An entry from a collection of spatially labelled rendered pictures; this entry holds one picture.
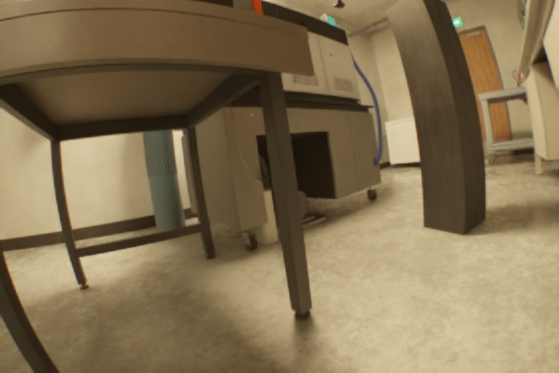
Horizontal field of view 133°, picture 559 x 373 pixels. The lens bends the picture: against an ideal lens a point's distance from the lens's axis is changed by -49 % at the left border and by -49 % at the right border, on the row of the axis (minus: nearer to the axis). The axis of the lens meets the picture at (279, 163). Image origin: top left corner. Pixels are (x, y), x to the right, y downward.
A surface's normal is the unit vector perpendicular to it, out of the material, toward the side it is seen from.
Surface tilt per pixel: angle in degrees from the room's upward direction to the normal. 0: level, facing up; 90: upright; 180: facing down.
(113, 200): 90
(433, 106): 90
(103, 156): 90
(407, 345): 0
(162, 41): 90
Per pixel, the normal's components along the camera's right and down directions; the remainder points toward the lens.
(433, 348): -0.14, -0.99
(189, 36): 0.60, -0.07
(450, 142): -0.94, 0.14
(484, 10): -0.79, 0.12
